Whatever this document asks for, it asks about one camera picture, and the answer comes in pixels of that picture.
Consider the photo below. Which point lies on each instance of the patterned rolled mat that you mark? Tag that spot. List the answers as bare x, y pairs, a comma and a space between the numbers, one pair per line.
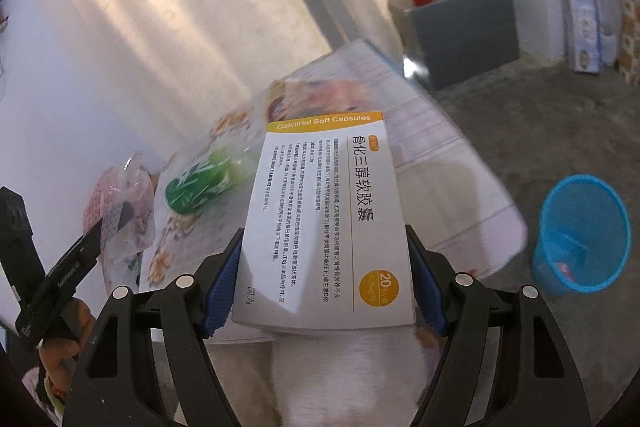
629, 17

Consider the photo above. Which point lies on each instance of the orange snack wrapper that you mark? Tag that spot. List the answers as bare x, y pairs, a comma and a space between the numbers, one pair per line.
315, 99

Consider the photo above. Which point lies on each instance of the grey cabinet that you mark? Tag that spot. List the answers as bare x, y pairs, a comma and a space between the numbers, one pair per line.
460, 37

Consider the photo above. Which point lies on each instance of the green printed cup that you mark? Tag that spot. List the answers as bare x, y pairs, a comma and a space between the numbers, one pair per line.
200, 187

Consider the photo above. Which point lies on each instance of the person's left hand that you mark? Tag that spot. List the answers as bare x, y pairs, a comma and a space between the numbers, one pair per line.
57, 352

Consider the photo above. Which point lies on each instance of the clear plastic bag pink print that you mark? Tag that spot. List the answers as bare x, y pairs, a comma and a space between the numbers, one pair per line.
125, 187

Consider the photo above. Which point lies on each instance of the blue plastic wastebasket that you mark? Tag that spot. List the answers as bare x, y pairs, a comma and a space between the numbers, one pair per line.
585, 217

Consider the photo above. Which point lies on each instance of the white and yellow medicine box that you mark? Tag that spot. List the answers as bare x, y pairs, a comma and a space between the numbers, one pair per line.
320, 217

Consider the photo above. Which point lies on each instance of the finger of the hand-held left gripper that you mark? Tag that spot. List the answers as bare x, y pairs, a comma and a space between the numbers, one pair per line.
95, 242

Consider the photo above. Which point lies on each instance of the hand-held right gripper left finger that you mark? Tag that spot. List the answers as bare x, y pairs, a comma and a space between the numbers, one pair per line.
222, 292

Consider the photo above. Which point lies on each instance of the white and blue carton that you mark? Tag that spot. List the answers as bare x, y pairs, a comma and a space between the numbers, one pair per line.
582, 17

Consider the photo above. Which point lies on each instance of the person's left forearm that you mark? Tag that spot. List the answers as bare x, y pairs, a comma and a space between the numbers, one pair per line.
37, 382

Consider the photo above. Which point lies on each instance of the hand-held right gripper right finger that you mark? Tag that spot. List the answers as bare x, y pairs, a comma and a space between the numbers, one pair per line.
430, 297

